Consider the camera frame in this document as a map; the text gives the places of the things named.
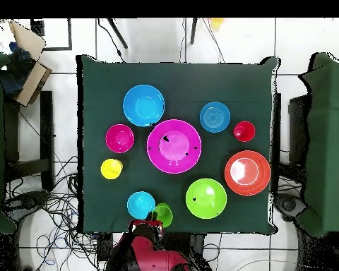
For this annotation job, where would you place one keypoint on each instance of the red cup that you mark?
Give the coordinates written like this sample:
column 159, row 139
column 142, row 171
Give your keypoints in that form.
column 244, row 131

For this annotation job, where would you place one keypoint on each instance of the yellow cup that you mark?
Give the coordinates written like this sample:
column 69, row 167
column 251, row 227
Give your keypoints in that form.
column 110, row 168

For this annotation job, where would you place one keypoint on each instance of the large blue bowl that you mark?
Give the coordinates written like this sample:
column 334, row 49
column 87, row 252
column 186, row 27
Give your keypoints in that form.
column 143, row 105

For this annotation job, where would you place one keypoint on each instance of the small ribbed light blue bowl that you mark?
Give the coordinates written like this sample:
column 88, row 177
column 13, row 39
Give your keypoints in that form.
column 139, row 204

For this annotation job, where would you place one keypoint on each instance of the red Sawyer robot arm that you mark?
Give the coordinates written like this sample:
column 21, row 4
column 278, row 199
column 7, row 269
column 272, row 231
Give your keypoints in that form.
column 147, row 254

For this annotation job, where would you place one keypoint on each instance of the orange bowl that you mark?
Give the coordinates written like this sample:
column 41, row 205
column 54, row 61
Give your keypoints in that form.
column 247, row 172

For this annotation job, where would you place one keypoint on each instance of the dark green tablecloth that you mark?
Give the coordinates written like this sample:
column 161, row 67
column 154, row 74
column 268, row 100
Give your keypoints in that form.
column 180, row 82

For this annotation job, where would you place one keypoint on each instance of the large magenta bowl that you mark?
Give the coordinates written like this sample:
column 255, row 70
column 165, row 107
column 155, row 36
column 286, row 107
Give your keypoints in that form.
column 175, row 161

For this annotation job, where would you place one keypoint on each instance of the blue straight-sided bowl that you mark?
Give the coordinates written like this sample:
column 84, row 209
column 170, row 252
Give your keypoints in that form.
column 214, row 117

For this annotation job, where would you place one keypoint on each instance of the dark blue cloth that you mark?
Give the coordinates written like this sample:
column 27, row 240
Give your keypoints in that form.
column 17, row 70

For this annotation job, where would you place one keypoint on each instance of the small crimson bowl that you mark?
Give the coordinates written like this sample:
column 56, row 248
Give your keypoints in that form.
column 119, row 138

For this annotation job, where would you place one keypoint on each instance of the black square frame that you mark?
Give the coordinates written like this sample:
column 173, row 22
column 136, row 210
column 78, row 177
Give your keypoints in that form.
column 70, row 34

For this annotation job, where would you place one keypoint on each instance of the yellow object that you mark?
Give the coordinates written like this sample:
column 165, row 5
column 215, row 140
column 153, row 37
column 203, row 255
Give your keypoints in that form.
column 216, row 22

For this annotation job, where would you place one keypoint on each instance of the grey robot base foot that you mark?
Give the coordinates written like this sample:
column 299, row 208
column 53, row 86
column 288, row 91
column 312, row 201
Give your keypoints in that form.
column 25, row 201
column 289, row 204

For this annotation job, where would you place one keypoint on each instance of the black box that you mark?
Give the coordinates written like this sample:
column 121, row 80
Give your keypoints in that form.
column 298, row 127

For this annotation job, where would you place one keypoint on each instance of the green cup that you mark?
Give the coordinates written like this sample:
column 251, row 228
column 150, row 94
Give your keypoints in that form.
column 165, row 216

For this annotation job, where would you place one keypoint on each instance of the black stool frame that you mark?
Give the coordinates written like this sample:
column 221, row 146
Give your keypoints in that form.
column 46, row 127

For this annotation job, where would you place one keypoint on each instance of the cardboard box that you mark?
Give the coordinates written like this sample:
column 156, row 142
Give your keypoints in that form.
column 31, row 82

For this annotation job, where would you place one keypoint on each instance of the black tripod leg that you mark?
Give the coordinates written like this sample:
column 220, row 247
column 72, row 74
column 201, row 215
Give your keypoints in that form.
column 117, row 32
column 193, row 31

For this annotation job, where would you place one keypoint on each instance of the green bowl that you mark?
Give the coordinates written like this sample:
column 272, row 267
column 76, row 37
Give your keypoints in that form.
column 206, row 198

